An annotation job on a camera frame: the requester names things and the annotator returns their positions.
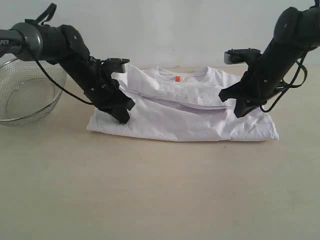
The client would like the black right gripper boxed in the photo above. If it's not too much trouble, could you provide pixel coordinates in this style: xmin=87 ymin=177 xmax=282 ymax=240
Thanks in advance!
xmin=218 ymin=59 xmax=283 ymax=118

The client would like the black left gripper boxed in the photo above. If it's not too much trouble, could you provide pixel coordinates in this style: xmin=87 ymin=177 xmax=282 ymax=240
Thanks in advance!
xmin=84 ymin=62 xmax=136 ymax=124

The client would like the white t-shirt with red print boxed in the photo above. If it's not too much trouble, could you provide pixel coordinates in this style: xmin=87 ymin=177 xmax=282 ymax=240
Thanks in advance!
xmin=86 ymin=65 xmax=279 ymax=142

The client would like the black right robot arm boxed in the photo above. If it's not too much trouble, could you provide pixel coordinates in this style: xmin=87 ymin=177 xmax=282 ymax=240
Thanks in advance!
xmin=218 ymin=0 xmax=320 ymax=118

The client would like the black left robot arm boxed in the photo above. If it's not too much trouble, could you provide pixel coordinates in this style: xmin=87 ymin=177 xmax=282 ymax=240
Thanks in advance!
xmin=0 ymin=3 xmax=135 ymax=124

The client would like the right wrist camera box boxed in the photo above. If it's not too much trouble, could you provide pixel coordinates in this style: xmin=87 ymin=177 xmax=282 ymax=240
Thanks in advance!
xmin=224 ymin=48 xmax=262 ymax=66

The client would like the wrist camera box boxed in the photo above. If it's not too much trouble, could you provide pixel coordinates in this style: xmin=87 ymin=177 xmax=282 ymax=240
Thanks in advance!
xmin=224 ymin=48 xmax=262 ymax=66
xmin=102 ymin=58 xmax=130 ymax=74

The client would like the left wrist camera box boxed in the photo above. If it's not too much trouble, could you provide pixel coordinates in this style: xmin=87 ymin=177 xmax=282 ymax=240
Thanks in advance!
xmin=102 ymin=58 xmax=130 ymax=74

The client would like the metal wire mesh basket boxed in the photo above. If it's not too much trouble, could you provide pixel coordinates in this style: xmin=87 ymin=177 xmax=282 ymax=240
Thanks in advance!
xmin=0 ymin=58 xmax=63 ymax=126

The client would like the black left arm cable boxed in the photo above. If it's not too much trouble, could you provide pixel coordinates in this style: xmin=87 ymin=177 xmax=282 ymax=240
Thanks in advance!
xmin=0 ymin=2 xmax=106 ymax=105

